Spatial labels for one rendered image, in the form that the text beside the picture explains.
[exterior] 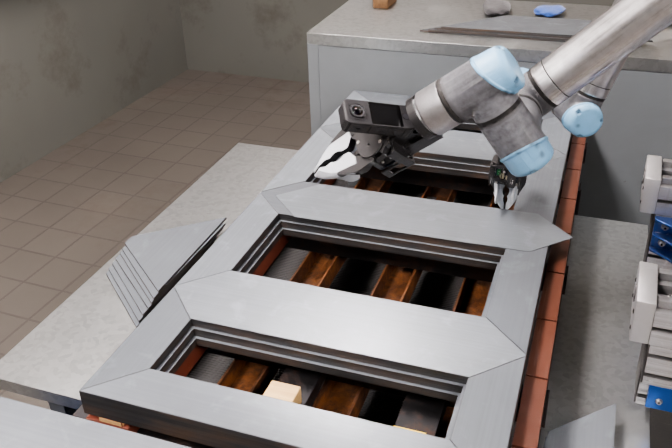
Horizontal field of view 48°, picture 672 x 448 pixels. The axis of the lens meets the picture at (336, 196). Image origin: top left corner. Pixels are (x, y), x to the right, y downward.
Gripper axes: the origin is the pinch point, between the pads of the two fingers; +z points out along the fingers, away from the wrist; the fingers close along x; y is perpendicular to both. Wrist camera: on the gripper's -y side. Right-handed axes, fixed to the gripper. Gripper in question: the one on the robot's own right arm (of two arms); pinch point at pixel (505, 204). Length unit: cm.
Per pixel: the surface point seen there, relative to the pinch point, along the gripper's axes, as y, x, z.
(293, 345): 64, -31, 2
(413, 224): 14.7, -19.6, 0.7
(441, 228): 14.6, -12.7, 0.7
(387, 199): 4.6, -29.0, 0.7
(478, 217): 7.0, -5.3, 0.7
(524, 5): -124, -13, -17
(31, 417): 95, -67, 2
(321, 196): 7.9, -45.8, 0.7
